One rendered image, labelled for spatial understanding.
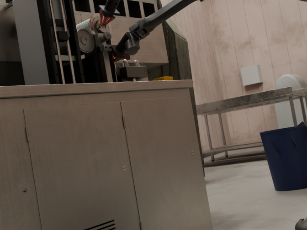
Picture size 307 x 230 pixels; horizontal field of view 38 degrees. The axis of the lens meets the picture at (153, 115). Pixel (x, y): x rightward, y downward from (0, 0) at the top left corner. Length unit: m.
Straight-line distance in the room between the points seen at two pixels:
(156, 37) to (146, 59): 0.22
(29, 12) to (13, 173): 0.92
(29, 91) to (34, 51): 0.57
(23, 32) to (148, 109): 0.73
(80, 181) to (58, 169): 0.12
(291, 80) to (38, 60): 7.69
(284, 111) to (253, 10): 2.57
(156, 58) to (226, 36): 7.78
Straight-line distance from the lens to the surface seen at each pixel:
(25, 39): 2.32
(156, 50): 3.18
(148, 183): 2.07
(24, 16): 2.33
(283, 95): 6.59
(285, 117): 9.52
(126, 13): 3.07
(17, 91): 1.68
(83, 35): 2.32
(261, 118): 10.52
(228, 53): 10.83
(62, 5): 2.13
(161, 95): 2.22
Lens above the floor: 0.64
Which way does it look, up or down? 3 degrees up
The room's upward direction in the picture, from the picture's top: 10 degrees counter-clockwise
